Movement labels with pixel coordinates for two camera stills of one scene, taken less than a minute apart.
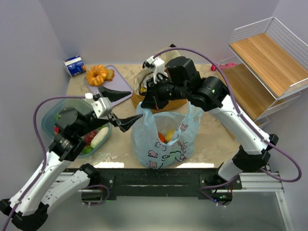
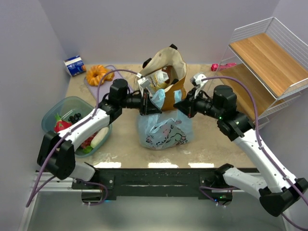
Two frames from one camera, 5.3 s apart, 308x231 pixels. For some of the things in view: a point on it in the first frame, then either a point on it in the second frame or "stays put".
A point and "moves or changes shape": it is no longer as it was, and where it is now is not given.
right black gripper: (151, 95) to (190, 105)
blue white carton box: (75, 65) stays put
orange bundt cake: (97, 75) stays put
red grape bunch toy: (88, 137) stays put
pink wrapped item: (223, 66) stays put
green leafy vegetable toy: (87, 149) stays put
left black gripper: (113, 118) to (144, 103)
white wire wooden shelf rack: (265, 65) stays put
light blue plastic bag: (161, 140) moves or changes shape
